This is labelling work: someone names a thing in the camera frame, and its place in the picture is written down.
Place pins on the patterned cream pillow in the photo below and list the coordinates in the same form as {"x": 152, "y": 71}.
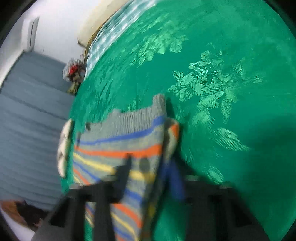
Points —
{"x": 63, "y": 147}

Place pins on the green floral bedspread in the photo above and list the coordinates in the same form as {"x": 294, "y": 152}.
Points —
{"x": 227, "y": 70}

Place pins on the striped knit t-shirt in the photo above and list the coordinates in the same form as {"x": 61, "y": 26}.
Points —
{"x": 141, "y": 142}

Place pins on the cream headboard pillow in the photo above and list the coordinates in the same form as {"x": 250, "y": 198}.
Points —
{"x": 99, "y": 15}

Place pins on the yellow patterned cloth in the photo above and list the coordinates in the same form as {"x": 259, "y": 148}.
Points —
{"x": 98, "y": 38}

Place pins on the pile of clothes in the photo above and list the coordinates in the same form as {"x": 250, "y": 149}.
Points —
{"x": 74, "y": 72}

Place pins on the green white checkered sheet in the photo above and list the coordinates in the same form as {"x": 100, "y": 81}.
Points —
{"x": 118, "y": 24}

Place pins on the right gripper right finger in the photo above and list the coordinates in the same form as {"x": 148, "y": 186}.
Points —
{"x": 216, "y": 212}

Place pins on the blue grey curtain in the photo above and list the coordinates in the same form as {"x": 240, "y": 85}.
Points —
{"x": 35, "y": 105}

